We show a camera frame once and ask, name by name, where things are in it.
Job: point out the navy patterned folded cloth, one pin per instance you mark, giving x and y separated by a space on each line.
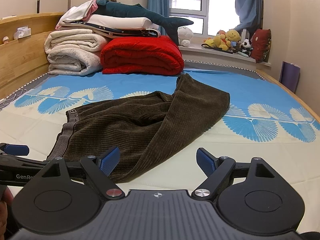
111 32

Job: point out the pink white folded cloth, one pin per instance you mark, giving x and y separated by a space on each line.
82 12

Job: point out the white round plush toy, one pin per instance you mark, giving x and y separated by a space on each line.
184 36

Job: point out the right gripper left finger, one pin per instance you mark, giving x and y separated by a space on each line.
97 170

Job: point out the wooden bed frame rail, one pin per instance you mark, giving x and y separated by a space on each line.
273 80

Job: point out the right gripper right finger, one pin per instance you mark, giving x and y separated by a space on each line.
218 172

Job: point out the tissue pack on headboard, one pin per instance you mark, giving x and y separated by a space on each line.
22 32

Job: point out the white framed window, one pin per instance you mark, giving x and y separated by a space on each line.
208 16

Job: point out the blue white patterned bedsheet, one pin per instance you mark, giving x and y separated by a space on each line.
263 121

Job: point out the person's left hand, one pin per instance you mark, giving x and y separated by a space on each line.
6 200

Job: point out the white folded pillow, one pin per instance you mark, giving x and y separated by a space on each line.
127 23

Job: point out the red embroidered cushion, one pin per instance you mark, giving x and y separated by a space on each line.
261 44

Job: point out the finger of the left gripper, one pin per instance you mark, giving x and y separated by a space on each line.
17 150

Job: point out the small figurine on headboard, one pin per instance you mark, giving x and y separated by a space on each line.
5 39

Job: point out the panda plush toy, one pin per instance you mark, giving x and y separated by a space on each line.
246 47

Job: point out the cream folded fleece blanket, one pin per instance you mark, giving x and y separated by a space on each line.
74 52

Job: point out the wooden headboard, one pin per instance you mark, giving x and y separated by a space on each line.
24 59

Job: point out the yellow bear plush toy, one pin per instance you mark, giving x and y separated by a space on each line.
227 41

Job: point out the brown corduroy pants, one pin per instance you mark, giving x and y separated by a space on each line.
148 129

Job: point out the red folded quilt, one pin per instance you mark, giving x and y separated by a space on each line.
147 55

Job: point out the purple rolled yoga mat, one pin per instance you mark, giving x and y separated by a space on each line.
289 76

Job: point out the teal shark plush toy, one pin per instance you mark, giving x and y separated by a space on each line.
115 9

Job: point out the right blue curtain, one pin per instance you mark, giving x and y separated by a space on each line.
250 14

